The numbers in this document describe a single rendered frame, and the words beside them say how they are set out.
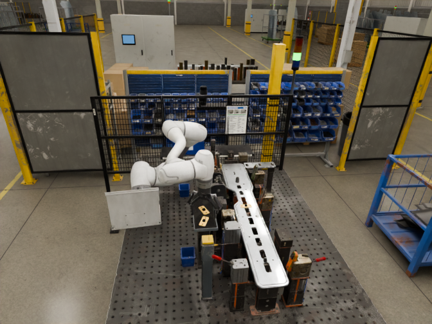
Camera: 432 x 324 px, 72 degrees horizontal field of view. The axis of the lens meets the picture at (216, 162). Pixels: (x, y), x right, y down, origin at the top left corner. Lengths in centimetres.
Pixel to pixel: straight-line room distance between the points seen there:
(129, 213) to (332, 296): 155
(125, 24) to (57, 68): 482
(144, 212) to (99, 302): 96
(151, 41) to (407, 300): 775
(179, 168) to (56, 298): 201
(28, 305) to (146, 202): 141
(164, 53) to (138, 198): 676
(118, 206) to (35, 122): 240
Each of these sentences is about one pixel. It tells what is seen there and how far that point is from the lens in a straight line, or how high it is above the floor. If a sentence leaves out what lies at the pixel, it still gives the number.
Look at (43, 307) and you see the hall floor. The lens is 317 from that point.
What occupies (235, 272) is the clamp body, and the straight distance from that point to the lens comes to 172.
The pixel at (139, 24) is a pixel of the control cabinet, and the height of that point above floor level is 180.
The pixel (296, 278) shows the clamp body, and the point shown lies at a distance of 187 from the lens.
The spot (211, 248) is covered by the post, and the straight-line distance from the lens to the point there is 171.
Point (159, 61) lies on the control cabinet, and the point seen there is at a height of 87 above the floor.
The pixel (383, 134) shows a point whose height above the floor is 59.
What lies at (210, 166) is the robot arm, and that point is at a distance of 156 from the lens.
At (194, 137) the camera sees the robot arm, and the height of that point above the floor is 148.
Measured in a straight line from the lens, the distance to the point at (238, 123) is 300.
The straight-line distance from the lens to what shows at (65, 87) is 423.
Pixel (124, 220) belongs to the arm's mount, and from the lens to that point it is 250.
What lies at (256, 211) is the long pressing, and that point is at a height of 100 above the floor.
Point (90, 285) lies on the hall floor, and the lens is 317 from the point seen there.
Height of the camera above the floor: 231
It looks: 28 degrees down
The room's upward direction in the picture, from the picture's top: 2 degrees clockwise
